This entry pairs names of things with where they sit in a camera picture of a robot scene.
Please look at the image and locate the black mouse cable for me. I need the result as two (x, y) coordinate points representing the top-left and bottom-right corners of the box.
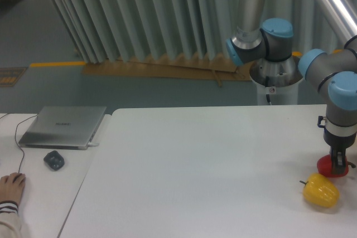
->
(0, 112), (40, 176)

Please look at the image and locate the black computer mouse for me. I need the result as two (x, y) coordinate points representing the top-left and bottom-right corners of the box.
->
(14, 174), (26, 185)

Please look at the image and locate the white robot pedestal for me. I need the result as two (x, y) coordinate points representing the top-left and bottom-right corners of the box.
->
(252, 79), (302, 105)

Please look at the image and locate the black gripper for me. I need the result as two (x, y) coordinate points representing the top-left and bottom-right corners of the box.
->
(323, 130), (355, 174)

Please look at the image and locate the silver closed laptop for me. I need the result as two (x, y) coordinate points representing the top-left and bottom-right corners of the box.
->
(19, 106), (107, 149)

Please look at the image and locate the white usb plug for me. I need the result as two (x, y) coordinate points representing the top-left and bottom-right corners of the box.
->
(88, 143), (99, 147)

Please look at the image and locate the striped cream sleeve forearm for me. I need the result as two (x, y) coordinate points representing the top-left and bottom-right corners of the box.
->
(1, 201), (23, 238)

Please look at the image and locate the pale green folding curtain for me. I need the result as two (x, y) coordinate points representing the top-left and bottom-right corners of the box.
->
(52, 0), (344, 66)

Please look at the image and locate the yellow bell pepper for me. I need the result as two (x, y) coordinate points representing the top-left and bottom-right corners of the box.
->
(299, 173), (340, 208)

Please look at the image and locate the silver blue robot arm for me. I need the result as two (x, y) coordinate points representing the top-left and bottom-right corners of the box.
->
(226, 0), (356, 177)

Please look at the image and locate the red bell pepper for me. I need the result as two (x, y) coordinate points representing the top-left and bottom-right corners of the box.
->
(317, 155), (349, 178)

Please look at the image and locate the person's right hand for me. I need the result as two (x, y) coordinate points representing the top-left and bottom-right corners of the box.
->
(1, 173), (26, 206)

